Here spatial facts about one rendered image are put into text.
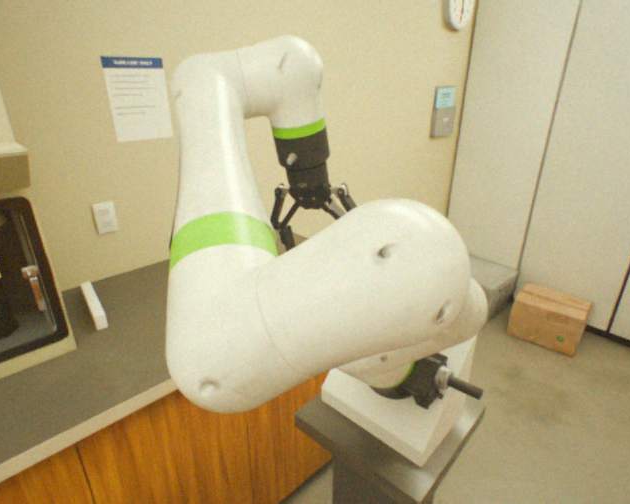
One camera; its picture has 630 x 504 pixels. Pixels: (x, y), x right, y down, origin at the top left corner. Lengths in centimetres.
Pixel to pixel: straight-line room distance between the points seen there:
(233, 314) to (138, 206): 142
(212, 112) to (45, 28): 110
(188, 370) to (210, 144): 28
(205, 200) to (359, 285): 22
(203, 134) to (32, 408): 85
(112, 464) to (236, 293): 96
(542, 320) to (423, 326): 273
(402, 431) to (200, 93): 72
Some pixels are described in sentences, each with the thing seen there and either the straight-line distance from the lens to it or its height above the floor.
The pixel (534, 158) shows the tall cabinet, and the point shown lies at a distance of 316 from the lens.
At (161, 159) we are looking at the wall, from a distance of 175.
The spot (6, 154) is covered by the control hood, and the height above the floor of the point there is 150.
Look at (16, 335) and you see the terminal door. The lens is 129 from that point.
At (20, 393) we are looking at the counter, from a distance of 128.
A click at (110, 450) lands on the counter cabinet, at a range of 124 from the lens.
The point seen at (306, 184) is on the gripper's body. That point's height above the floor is 148.
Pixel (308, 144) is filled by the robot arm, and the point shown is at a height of 155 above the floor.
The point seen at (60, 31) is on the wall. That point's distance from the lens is 164.
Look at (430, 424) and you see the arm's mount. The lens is 91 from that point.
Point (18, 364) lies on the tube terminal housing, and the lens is 135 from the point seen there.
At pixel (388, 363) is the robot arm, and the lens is 73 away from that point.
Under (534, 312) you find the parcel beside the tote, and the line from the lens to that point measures 302.
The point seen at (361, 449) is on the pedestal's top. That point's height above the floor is 94.
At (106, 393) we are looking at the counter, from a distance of 117.
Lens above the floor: 166
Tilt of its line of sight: 24 degrees down
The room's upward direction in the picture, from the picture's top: straight up
